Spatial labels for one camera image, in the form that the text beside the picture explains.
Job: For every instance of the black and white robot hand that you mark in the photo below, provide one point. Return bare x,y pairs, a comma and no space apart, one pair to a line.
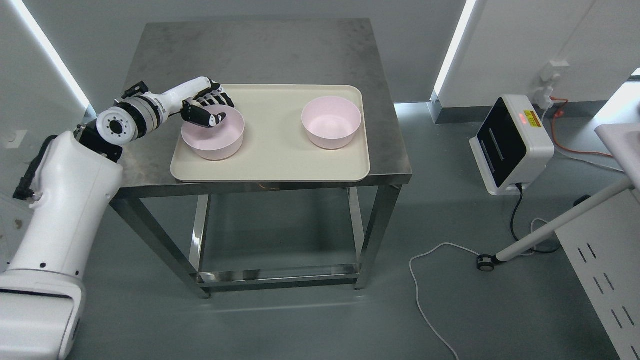
197,102

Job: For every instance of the pink bowl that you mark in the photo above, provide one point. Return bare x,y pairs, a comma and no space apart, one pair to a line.
214,132
331,122

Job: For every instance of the white wall socket plug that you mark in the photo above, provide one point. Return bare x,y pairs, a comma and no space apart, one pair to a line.
549,76

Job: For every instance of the beige plastic tray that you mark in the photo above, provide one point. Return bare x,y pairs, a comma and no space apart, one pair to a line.
275,146

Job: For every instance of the white perforated cabinet panel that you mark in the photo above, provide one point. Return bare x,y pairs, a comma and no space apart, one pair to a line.
603,247

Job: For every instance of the stainless steel table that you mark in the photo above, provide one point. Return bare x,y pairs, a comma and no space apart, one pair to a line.
299,52

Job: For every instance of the white and black box appliance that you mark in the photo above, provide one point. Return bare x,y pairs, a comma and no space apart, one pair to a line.
512,147

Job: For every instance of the white cart leg with caster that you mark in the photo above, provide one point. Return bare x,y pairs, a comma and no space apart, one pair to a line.
487,263

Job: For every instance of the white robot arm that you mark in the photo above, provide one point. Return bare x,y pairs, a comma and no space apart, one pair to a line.
69,185

